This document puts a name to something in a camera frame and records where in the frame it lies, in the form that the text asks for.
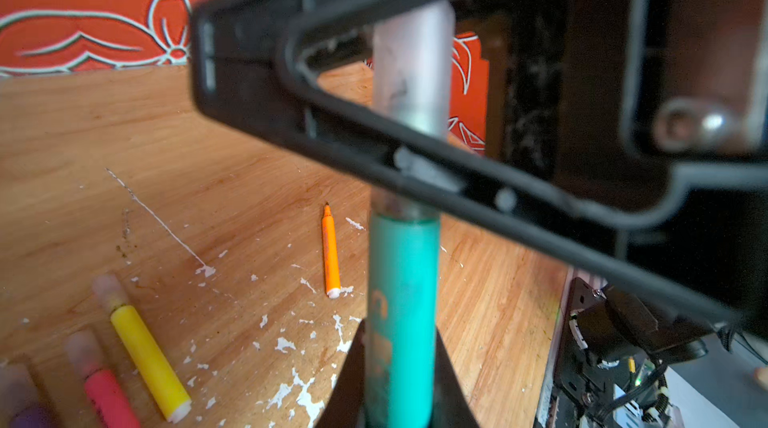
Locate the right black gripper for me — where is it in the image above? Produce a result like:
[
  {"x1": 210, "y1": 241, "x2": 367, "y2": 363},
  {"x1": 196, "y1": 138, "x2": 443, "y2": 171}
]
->
[{"x1": 494, "y1": 0, "x2": 767, "y2": 224}]

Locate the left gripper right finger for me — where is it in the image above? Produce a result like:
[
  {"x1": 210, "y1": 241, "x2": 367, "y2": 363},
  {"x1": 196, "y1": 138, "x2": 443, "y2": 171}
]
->
[{"x1": 433, "y1": 333, "x2": 479, "y2": 428}]

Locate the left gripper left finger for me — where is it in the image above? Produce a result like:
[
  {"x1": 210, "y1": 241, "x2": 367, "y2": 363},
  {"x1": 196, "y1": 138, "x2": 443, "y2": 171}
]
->
[{"x1": 316, "y1": 319, "x2": 366, "y2": 428}]

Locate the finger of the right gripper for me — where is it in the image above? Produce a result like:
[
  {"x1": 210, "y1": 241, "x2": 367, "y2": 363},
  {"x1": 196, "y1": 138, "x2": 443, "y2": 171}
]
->
[{"x1": 190, "y1": 0, "x2": 767, "y2": 323}]

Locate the orange marker pen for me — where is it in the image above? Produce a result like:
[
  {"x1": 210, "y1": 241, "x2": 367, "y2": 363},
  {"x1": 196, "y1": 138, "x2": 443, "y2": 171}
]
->
[{"x1": 321, "y1": 203, "x2": 341, "y2": 299}]

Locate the green marker pen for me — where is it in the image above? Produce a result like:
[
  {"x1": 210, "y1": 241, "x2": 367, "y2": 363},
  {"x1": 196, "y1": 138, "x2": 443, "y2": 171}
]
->
[{"x1": 364, "y1": 213, "x2": 440, "y2": 427}]

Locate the clear pen cap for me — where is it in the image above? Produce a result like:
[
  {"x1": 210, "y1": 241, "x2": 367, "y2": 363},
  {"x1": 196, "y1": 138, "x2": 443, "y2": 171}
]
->
[{"x1": 372, "y1": 0, "x2": 455, "y2": 223}]

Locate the yellow marker pen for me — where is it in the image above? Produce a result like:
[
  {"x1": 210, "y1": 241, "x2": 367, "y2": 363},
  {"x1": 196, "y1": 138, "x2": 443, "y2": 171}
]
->
[{"x1": 92, "y1": 273, "x2": 192, "y2": 424}]

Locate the pink marker pen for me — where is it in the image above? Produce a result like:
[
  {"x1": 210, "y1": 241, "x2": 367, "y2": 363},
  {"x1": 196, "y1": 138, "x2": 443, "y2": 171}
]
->
[{"x1": 65, "y1": 330, "x2": 140, "y2": 428}]

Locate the purple marker pen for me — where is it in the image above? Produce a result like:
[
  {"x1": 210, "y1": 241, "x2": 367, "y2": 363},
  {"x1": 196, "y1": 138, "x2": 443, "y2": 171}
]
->
[{"x1": 1, "y1": 364, "x2": 57, "y2": 428}]

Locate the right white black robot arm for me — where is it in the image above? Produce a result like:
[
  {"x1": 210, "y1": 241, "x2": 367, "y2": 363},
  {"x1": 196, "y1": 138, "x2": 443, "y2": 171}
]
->
[{"x1": 190, "y1": 0, "x2": 767, "y2": 363}]

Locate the right base cable bundle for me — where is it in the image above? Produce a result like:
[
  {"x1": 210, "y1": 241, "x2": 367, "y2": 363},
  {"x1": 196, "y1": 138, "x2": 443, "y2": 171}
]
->
[{"x1": 593, "y1": 355, "x2": 673, "y2": 428}]

